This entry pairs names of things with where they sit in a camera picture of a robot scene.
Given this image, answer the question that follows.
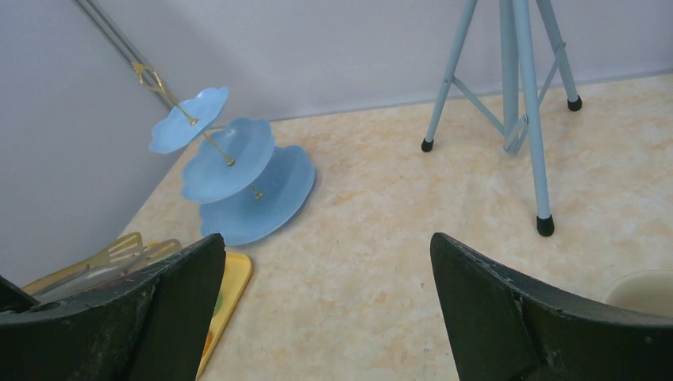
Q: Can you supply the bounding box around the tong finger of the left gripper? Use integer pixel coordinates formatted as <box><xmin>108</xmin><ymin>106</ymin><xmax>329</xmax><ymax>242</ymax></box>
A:
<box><xmin>22</xmin><ymin>232</ymin><xmax>144</xmax><ymax>294</ymax></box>
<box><xmin>37</xmin><ymin>239</ymin><xmax>182</xmax><ymax>302</ymax></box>

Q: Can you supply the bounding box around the light blue tripod stand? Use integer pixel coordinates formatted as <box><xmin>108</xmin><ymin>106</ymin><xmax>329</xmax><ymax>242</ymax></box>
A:
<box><xmin>421</xmin><ymin>0</ymin><xmax>583</xmax><ymax>237</ymax></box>

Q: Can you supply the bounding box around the cream cup rear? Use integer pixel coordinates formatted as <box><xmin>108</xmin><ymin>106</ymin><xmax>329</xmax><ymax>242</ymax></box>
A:
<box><xmin>602</xmin><ymin>270</ymin><xmax>672</xmax><ymax>318</ymax></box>

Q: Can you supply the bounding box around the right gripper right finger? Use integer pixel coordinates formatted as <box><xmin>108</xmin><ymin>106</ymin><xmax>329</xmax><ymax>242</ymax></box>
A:
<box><xmin>429</xmin><ymin>233</ymin><xmax>672</xmax><ymax>380</ymax></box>

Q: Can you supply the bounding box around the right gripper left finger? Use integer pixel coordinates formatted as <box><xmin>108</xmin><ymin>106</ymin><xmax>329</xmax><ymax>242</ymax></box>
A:
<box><xmin>1</xmin><ymin>233</ymin><xmax>226</xmax><ymax>380</ymax></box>

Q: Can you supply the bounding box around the blue three-tier cake stand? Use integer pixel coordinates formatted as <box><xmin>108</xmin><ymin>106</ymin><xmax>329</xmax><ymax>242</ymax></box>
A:
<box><xmin>132</xmin><ymin>62</ymin><xmax>317</xmax><ymax>246</ymax></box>

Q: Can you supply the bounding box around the yellow serving tray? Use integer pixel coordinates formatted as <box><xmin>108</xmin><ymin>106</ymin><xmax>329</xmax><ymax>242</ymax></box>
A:
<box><xmin>21</xmin><ymin>241</ymin><xmax>254</xmax><ymax>381</ymax></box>

